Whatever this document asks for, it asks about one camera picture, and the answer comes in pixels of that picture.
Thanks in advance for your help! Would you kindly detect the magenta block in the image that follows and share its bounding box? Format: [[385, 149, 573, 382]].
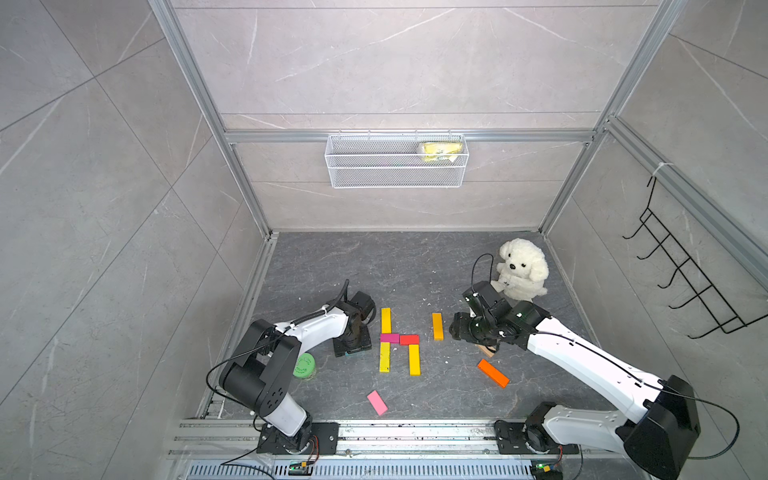
[[380, 333, 400, 344]]

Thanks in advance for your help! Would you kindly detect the amber orange block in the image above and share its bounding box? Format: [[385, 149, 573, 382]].
[[432, 313, 444, 341]]

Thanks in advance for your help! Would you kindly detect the lime yellow long block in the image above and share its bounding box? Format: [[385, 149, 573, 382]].
[[379, 342, 391, 373]]

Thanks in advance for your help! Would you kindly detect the red block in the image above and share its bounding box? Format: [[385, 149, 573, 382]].
[[399, 334, 420, 346]]

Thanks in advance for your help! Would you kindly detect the pink block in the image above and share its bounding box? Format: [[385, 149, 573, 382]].
[[367, 390, 388, 416]]

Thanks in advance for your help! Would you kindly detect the natural wood block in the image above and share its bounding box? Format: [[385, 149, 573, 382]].
[[478, 345, 497, 358]]

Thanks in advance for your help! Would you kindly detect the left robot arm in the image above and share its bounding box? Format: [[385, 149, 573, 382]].
[[206, 282, 376, 456]]

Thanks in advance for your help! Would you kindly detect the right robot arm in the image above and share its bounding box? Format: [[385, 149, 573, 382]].
[[449, 281, 704, 479]]

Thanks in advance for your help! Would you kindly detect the white plush dog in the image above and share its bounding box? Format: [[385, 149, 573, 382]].
[[491, 238, 549, 301]]

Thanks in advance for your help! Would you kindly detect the green lid jar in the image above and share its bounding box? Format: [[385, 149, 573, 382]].
[[293, 352, 316, 380]]

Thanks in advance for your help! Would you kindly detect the yellow sponge in basket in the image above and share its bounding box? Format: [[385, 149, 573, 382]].
[[417, 142, 464, 163]]

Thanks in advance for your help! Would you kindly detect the white wire basket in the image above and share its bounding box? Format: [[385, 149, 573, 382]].
[[324, 133, 469, 189]]

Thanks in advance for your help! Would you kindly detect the metal base rail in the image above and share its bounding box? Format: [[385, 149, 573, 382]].
[[164, 420, 647, 479]]

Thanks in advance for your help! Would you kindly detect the black wall hook rack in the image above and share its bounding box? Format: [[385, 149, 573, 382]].
[[622, 176, 767, 340]]

